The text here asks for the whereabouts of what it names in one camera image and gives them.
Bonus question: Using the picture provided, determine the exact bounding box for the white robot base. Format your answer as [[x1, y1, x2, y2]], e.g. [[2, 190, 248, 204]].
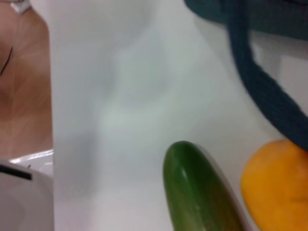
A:
[[0, 149, 55, 231]]

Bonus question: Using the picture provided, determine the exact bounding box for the green cucumber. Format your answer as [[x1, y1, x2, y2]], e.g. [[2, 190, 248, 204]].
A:
[[163, 141, 251, 231]]

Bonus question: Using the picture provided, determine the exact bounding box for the dark teal insulated bag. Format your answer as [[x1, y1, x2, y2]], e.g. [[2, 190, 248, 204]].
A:
[[184, 0, 308, 154]]

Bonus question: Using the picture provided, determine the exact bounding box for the orange pear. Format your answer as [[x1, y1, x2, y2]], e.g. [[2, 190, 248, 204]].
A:
[[240, 139, 308, 231]]

